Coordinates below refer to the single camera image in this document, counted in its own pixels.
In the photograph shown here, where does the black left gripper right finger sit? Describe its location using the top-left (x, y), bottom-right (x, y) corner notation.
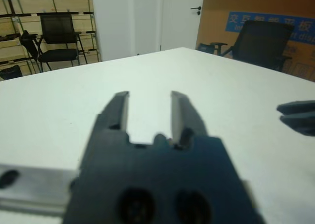
top-left (170, 90), bottom-right (210, 148)

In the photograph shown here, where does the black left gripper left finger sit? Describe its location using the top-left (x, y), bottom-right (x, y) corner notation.
top-left (93, 90), bottom-right (130, 137)

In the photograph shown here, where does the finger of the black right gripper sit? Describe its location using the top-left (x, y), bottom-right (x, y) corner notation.
top-left (280, 111), bottom-right (315, 137)
top-left (276, 100), bottom-right (315, 116)

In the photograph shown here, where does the open brown cardboard box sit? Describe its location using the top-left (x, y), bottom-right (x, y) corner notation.
top-left (193, 0), bottom-right (315, 82)

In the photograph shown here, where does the black mesh armchair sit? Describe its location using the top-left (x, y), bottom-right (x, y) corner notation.
top-left (197, 20), bottom-right (296, 72)

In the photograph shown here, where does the black mesh folding chair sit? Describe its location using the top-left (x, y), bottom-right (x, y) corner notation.
top-left (19, 13), bottom-right (89, 73)

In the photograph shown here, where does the white door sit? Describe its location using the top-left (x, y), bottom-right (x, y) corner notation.
top-left (157, 0), bottom-right (205, 53)

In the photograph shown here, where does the black floor bag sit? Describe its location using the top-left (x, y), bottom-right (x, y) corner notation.
top-left (0, 64), bottom-right (23, 81)

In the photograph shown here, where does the wooden crate stack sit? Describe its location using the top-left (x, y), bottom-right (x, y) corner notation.
top-left (0, 0), bottom-right (102, 81)

